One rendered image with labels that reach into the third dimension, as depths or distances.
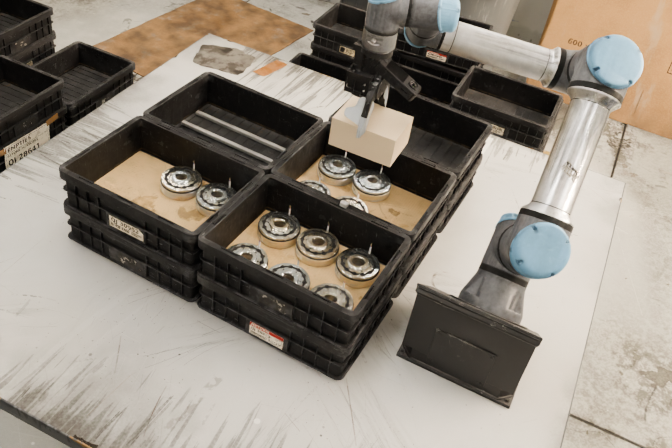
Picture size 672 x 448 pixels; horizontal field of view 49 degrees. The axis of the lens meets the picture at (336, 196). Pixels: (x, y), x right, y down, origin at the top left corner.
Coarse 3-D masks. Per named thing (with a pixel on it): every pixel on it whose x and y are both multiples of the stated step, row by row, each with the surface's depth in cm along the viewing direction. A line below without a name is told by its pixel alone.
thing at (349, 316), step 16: (272, 176) 181; (304, 192) 178; (336, 208) 175; (208, 240) 160; (224, 256) 159; (240, 256) 158; (400, 256) 165; (256, 272) 156; (272, 272) 156; (384, 272) 160; (288, 288) 154; (304, 288) 153; (320, 304) 152; (336, 304) 151; (368, 304) 154; (352, 320) 150
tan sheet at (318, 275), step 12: (252, 228) 180; (240, 240) 176; (252, 240) 177; (276, 252) 175; (288, 252) 175; (276, 264) 172; (300, 264) 173; (312, 276) 170; (324, 276) 171; (336, 276) 171; (348, 288) 169; (360, 288) 169
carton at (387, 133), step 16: (352, 96) 179; (384, 112) 175; (400, 112) 176; (336, 128) 171; (352, 128) 169; (368, 128) 169; (384, 128) 170; (400, 128) 170; (336, 144) 174; (352, 144) 172; (368, 144) 170; (384, 144) 168; (400, 144) 172; (384, 160) 170
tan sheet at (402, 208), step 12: (312, 168) 202; (300, 180) 197; (336, 192) 195; (348, 192) 196; (396, 192) 199; (408, 192) 200; (372, 204) 194; (384, 204) 194; (396, 204) 195; (408, 204) 196; (420, 204) 196; (384, 216) 190; (396, 216) 191; (408, 216) 192; (420, 216) 192; (408, 228) 188
